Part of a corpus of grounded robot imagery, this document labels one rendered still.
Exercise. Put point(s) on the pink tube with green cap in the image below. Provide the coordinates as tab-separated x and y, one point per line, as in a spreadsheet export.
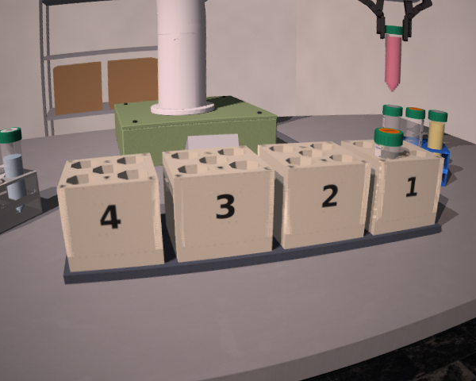
393	56

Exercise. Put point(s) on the blue tube rack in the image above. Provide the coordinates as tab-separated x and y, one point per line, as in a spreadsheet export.
446	155

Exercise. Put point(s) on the white tube rack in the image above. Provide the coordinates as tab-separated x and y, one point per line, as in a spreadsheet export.
9	217

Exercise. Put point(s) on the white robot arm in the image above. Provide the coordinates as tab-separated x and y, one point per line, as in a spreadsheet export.
181	58

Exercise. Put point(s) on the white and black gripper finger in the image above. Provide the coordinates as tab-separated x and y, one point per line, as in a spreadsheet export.
410	13
377	10

